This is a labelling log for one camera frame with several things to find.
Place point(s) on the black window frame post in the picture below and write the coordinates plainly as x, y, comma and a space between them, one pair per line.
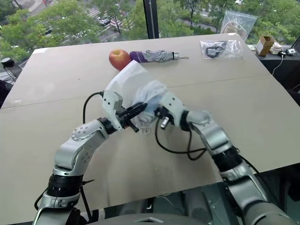
151, 18

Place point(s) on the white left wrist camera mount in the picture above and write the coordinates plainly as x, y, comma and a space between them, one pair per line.
111, 103

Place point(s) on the round black device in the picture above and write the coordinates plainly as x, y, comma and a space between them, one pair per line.
7, 62

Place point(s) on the clear zip bag with contents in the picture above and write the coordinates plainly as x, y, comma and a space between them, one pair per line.
236, 25

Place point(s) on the black side table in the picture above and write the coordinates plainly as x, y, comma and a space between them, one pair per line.
284, 68

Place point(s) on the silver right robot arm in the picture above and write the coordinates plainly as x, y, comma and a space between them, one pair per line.
212, 134

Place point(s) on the clear bag with black item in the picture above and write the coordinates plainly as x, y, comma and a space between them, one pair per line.
212, 50

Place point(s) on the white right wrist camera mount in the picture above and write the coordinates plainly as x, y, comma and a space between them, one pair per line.
174, 103

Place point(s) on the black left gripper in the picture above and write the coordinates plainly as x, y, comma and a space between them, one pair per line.
123, 118

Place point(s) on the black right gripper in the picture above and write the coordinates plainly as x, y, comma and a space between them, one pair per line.
165, 116

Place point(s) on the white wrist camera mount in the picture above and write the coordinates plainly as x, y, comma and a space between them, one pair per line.
111, 103
174, 103

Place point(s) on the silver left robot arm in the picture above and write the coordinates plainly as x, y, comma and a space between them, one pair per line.
79, 145

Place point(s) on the small white electronic device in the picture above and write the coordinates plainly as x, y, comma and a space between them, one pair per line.
291, 51

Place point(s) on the purple grey folded umbrella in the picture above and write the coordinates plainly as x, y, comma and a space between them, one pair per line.
153, 56

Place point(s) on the small brown cardboard box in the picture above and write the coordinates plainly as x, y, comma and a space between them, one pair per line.
264, 45

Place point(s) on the crumpled white cloth pouch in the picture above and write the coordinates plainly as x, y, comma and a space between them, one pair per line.
277, 48

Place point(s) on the red yellow apple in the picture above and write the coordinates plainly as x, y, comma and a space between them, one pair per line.
118, 58

